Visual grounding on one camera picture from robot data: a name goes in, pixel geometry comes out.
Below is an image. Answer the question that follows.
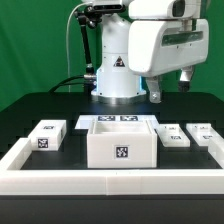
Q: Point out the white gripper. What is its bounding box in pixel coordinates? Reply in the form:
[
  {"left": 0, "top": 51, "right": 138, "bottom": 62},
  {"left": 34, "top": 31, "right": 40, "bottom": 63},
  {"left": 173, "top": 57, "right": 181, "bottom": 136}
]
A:
[{"left": 128, "top": 19, "right": 209, "bottom": 103}]

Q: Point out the white cabinet door panel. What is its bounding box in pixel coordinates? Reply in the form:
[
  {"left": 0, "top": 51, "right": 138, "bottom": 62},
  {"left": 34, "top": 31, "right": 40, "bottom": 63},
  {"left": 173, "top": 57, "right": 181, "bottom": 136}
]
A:
[
  {"left": 156, "top": 124, "right": 190, "bottom": 147},
  {"left": 186, "top": 123, "right": 219, "bottom": 146}
]

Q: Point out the white cabinet body box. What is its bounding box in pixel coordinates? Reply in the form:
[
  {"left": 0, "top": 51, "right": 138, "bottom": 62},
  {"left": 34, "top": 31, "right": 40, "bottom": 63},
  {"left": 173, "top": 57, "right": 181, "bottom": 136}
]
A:
[{"left": 87, "top": 120, "right": 157, "bottom": 168}]

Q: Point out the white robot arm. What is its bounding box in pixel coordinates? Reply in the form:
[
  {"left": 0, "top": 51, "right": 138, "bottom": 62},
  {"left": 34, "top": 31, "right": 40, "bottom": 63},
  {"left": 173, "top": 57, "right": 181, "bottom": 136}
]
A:
[{"left": 92, "top": 0, "right": 210, "bottom": 104}]

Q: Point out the white cabinet top block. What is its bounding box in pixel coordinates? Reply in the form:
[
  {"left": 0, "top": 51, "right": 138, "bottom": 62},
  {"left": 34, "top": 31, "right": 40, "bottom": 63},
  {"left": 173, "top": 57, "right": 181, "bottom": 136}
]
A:
[{"left": 28, "top": 120, "right": 67, "bottom": 151}]

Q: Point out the black cables bundle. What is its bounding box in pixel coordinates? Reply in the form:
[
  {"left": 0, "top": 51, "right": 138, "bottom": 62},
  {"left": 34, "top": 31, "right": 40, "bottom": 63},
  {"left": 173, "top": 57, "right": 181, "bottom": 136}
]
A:
[{"left": 48, "top": 75, "right": 98, "bottom": 94}]

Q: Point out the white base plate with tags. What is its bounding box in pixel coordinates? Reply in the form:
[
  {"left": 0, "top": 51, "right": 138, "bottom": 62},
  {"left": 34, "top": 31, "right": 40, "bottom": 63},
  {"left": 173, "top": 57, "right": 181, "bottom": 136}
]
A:
[{"left": 75, "top": 115, "right": 159, "bottom": 129}]

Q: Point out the black camera bar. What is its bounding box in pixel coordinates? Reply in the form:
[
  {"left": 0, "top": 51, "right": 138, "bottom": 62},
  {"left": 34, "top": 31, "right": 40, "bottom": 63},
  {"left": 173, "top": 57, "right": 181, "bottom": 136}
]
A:
[{"left": 88, "top": 4, "right": 126, "bottom": 13}]

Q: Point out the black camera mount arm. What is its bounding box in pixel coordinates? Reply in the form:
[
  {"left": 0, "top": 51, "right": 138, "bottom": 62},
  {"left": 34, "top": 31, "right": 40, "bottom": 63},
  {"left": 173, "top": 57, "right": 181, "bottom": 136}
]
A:
[{"left": 74, "top": 6, "right": 99, "bottom": 79}]

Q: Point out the white cable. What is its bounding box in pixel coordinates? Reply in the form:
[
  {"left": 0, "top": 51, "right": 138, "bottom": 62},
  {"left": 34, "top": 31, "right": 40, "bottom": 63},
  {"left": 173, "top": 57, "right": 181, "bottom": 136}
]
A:
[{"left": 65, "top": 2, "right": 88, "bottom": 94}]

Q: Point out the white U-shaped workspace frame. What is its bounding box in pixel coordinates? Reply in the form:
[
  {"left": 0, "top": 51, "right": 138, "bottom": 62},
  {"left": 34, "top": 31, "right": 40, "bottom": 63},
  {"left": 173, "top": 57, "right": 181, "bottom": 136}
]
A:
[{"left": 0, "top": 138, "right": 224, "bottom": 195}]

